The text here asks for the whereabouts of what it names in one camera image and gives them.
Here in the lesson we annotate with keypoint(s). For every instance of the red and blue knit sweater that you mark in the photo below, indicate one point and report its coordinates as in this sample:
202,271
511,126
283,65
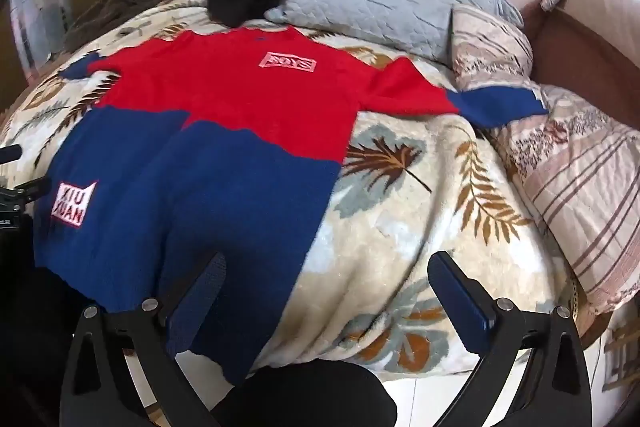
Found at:
220,158

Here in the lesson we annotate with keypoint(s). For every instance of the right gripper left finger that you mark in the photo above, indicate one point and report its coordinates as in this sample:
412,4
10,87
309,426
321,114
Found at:
98,389

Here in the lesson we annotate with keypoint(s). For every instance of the wooden glass-door wardrobe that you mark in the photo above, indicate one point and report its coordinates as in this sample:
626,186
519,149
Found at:
30,6

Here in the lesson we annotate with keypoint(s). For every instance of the brown padded headboard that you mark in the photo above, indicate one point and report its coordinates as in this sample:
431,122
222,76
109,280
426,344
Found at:
589,47

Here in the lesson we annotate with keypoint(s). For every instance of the operator black trousers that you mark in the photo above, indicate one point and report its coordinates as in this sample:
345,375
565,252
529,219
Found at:
39,314

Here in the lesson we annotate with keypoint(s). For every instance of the cream leaf-pattern fleece blanket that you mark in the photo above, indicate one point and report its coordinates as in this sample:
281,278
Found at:
456,198

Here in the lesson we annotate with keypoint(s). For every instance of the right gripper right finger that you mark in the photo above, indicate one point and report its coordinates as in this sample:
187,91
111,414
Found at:
554,389

